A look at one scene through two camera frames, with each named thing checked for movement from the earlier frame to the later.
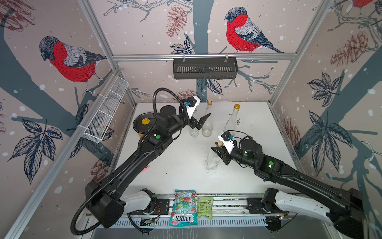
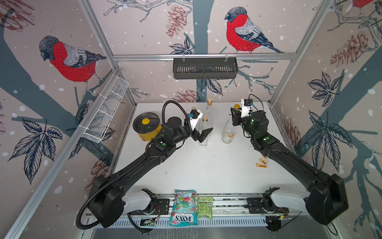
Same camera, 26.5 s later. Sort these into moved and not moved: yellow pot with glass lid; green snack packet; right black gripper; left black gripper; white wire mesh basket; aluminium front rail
Moved: left black gripper; right black gripper
Not moved: aluminium front rail; white wire mesh basket; yellow pot with glass lid; green snack packet
